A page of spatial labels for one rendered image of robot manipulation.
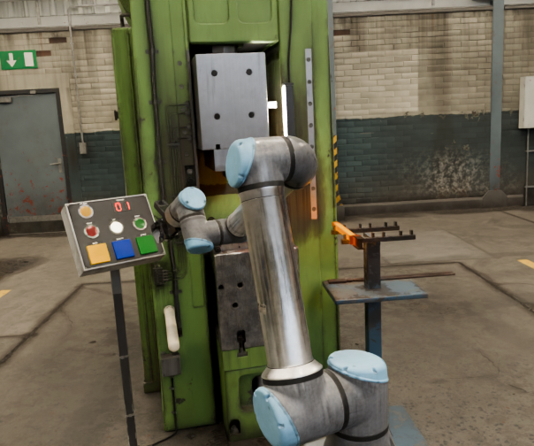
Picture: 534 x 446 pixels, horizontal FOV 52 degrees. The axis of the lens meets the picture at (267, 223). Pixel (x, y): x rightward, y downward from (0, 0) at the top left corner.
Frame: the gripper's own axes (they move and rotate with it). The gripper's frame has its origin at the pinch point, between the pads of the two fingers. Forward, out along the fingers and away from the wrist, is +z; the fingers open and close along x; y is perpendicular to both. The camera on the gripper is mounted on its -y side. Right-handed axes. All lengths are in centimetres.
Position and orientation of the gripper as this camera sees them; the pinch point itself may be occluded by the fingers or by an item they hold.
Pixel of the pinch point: (155, 233)
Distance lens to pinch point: 216.9
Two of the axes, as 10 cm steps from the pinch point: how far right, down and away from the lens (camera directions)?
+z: -5.0, 4.0, 7.7
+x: 7.9, -1.5, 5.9
